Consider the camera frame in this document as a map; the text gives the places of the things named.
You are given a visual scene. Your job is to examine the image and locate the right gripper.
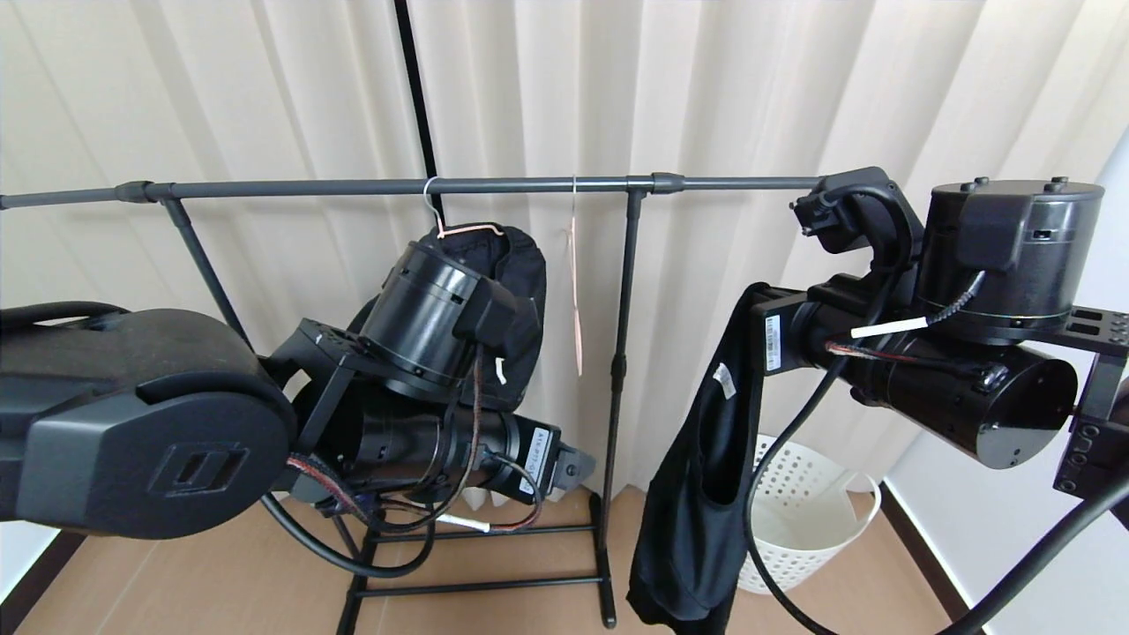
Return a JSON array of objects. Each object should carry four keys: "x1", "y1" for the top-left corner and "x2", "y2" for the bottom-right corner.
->
[{"x1": 754, "y1": 273, "x2": 1079, "y2": 470}]

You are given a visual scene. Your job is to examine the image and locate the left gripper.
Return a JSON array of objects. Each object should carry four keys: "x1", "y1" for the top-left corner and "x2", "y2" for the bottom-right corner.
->
[{"x1": 348, "y1": 407, "x2": 567, "y2": 517}]

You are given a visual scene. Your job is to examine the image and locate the black shorts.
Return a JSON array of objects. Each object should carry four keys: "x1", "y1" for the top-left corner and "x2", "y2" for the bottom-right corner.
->
[{"x1": 348, "y1": 223, "x2": 548, "y2": 414}]

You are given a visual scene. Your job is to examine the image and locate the pink clothes hanger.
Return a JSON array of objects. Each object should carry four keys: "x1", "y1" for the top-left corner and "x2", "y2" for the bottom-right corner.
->
[
  {"x1": 567, "y1": 176, "x2": 585, "y2": 378},
  {"x1": 423, "y1": 176, "x2": 505, "y2": 241}
]

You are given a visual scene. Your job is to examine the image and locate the black garment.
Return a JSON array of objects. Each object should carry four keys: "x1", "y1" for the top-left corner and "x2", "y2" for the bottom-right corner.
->
[{"x1": 626, "y1": 282, "x2": 768, "y2": 635}]

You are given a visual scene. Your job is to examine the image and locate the white laundry basket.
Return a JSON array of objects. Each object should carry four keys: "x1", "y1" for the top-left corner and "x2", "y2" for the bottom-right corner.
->
[{"x1": 736, "y1": 434, "x2": 883, "y2": 596}]

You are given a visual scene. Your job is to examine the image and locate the black clothes rack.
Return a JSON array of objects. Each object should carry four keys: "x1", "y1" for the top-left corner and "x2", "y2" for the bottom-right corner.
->
[{"x1": 0, "y1": 173, "x2": 826, "y2": 631}]

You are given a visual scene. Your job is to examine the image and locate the white curtain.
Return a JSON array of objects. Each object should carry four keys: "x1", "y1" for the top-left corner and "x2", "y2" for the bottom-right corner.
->
[
  {"x1": 0, "y1": 0, "x2": 442, "y2": 574},
  {"x1": 410, "y1": 0, "x2": 1129, "y2": 512}
]

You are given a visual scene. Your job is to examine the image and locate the black cable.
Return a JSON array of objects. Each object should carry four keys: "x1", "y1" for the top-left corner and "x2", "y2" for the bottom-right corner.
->
[
  {"x1": 260, "y1": 489, "x2": 439, "y2": 579},
  {"x1": 744, "y1": 265, "x2": 901, "y2": 635},
  {"x1": 939, "y1": 481, "x2": 1129, "y2": 635}
]

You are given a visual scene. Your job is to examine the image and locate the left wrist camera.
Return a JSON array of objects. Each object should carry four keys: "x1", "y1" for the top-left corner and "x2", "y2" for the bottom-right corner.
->
[{"x1": 454, "y1": 282, "x2": 541, "y2": 358}]

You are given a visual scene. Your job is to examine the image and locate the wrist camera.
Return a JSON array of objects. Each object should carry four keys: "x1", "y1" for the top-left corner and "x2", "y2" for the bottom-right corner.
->
[
  {"x1": 454, "y1": 282, "x2": 541, "y2": 358},
  {"x1": 788, "y1": 166, "x2": 925, "y2": 274}
]

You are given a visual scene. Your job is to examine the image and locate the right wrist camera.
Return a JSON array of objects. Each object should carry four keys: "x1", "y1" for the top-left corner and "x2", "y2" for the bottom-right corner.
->
[{"x1": 788, "y1": 166, "x2": 925, "y2": 274}]

